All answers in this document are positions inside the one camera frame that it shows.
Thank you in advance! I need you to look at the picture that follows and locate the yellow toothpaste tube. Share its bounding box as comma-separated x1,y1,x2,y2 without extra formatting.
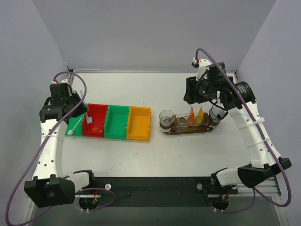
196,107,204,125

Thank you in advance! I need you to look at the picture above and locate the orange toothpaste box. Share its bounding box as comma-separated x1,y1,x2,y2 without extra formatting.
188,106,195,126

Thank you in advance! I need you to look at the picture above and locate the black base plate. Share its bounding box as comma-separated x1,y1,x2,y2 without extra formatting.
68,176,238,208

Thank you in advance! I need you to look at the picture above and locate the green bin with cups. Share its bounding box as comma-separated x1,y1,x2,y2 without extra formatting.
104,105,130,139

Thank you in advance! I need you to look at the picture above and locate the aluminium frame rail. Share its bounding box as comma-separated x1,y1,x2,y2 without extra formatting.
28,175,282,198

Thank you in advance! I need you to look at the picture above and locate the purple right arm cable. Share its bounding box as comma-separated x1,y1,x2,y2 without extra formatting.
196,48,292,207

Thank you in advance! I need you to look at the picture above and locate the green bin with toothbrushes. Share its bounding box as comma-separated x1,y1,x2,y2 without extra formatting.
65,113,85,136

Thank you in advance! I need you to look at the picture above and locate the white toothbrush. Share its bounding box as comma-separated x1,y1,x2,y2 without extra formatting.
66,118,82,136
80,90,93,124

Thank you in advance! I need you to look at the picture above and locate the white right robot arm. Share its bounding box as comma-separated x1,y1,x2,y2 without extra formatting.
183,59,292,188

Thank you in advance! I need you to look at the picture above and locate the dark wooden oval tray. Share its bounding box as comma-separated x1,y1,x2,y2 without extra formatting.
160,117,220,135

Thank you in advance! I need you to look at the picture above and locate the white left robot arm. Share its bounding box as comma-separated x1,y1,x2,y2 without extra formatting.
24,83,96,208

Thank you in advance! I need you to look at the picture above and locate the red bin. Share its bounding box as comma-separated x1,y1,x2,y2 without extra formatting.
82,104,109,138

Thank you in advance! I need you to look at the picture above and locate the clear glass cup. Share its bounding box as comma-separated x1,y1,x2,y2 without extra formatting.
159,110,176,132
209,106,225,123

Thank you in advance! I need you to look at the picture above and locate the yellow bin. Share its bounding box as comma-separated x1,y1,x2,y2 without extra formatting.
127,106,151,141

